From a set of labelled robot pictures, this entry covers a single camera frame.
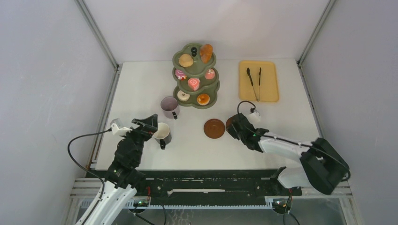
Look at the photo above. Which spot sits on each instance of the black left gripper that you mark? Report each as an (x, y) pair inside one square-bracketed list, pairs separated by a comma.
[(148, 127)]

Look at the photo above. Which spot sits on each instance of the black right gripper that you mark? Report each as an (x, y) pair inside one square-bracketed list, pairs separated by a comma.
[(231, 131)]

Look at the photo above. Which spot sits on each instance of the brown saucer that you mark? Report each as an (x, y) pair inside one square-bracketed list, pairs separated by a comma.
[(214, 128)]

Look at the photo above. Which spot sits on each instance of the orange glazed donut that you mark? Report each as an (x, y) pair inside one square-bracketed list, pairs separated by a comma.
[(203, 99)]

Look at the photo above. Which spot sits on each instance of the yellow serving tray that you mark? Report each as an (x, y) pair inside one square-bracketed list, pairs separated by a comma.
[(269, 91)]

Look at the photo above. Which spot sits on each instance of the black metal food tongs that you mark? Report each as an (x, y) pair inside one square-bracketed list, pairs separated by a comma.
[(252, 83)]

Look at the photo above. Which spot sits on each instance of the green three-tier dessert stand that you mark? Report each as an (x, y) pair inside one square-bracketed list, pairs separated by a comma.
[(197, 70)]

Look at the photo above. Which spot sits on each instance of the pink strawberry cake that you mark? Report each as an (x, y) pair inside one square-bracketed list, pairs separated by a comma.
[(210, 74)]

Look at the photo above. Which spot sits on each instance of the pink swirl cake slice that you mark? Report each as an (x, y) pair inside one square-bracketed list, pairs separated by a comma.
[(194, 83)]

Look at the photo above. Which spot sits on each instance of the white glazed donut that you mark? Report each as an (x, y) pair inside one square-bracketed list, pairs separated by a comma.
[(182, 96)]

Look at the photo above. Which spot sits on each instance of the purple swirl cake slice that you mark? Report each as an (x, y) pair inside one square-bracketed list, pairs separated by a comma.
[(180, 75)]

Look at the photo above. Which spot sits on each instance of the brown croissant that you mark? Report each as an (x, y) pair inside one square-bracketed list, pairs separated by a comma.
[(206, 52)]

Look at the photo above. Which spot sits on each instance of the beige round cookie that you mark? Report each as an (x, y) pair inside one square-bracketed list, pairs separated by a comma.
[(186, 60)]

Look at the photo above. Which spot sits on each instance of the brown wooden cup lid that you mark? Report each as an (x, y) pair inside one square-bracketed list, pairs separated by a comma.
[(228, 122)]

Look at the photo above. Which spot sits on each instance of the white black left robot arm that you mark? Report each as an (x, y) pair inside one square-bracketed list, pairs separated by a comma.
[(120, 182)]

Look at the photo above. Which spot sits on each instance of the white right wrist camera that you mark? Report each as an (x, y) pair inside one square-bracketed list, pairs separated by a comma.
[(254, 117)]

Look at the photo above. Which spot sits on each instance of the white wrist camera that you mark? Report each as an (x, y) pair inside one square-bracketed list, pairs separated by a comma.
[(254, 117), (117, 128)]

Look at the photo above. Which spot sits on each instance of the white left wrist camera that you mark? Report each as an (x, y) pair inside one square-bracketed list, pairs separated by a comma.
[(117, 128)]

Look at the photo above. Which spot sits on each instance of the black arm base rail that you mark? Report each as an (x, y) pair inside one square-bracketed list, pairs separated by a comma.
[(212, 187)]

